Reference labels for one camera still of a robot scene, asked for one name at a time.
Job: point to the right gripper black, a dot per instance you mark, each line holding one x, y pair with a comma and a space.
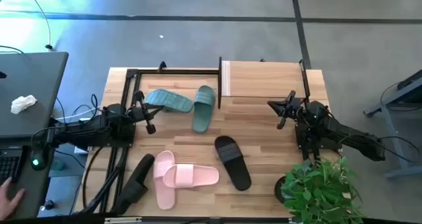
293, 108

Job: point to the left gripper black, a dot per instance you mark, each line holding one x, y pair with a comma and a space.
141, 113

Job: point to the green slide sole up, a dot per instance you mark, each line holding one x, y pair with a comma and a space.
171, 100

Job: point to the pink slide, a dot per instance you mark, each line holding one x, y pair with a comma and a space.
198, 176
163, 159

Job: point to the black slide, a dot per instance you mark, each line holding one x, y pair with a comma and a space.
235, 168
136, 184

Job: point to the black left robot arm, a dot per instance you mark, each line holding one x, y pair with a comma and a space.
92, 131

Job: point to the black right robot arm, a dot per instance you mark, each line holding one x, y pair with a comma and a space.
346, 131

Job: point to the black plant pot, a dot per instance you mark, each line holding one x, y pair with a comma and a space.
278, 189

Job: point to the white power strip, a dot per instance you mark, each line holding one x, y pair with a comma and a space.
80, 150

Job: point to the green leafy plant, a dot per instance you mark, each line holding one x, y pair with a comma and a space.
316, 191

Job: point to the teal round object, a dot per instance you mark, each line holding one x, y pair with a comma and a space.
58, 164

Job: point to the black crossbar with silver label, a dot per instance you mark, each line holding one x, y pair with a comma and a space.
198, 221

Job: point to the black computer mouse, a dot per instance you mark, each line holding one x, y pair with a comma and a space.
38, 161

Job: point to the crumpled white tissue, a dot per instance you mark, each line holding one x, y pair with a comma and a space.
23, 102

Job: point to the black round knob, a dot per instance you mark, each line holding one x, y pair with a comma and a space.
48, 205

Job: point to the dark grey keyboard desk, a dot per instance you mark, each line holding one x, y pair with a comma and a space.
29, 191

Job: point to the small black desk object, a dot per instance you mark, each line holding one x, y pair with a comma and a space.
2, 74

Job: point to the black keyboard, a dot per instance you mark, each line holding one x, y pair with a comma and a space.
8, 166

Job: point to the person's hand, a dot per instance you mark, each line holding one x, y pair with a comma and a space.
8, 201

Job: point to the wooden shelf with black frame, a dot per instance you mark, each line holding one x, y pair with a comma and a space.
263, 79

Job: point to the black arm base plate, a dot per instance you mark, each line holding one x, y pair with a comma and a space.
301, 140
108, 146

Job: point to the black aluminium frame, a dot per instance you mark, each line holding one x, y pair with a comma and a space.
178, 72

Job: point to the blue-grey table frame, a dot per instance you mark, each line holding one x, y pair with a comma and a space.
403, 173

